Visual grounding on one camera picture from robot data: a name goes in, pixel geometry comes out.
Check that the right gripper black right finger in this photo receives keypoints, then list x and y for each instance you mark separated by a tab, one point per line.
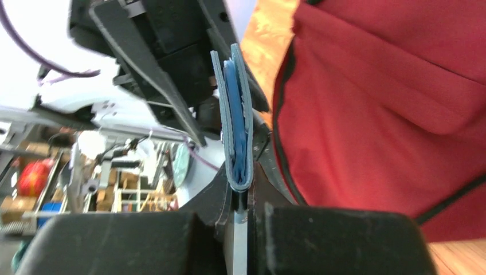
289	239

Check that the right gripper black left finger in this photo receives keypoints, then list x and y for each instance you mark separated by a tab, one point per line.
185	241

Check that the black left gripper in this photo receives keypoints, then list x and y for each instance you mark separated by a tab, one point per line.
162	48

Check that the teal blue wallet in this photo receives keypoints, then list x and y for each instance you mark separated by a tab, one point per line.
236	112

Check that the red student backpack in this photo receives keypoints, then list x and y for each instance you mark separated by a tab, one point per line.
380	105

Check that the red bag in background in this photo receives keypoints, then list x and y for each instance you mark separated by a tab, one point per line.
34	178

